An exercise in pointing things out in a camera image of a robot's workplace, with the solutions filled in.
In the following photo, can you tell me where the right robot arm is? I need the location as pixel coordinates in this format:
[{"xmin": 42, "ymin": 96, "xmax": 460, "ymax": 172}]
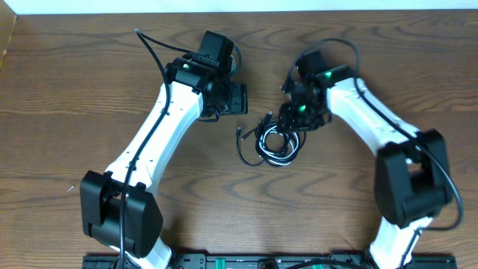
[{"xmin": 278, "ymin": 51, "xmax": 453, "ymax": 268}]

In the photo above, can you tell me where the cardboard panel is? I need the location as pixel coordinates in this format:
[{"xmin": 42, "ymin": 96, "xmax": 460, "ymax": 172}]
[{"xmin": 0, "ymin": 0, "xmax": 17, "ymax": 66}]

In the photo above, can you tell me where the white usb cable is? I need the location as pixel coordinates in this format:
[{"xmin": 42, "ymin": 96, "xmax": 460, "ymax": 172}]
[{"xmin": 258, "ymin": 125, "xmax": 299, "ymax": 164}]

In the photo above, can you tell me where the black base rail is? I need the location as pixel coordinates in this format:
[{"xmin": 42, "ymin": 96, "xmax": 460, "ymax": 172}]
[{"xmin": 81, "ymin": 253, "xmax": 459, "ymax": 269}]

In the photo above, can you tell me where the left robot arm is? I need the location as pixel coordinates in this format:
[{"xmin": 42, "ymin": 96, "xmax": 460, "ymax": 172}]
[{"xmin": 79, "ymin": 31, "xmax": 248, "ymax": 268}]

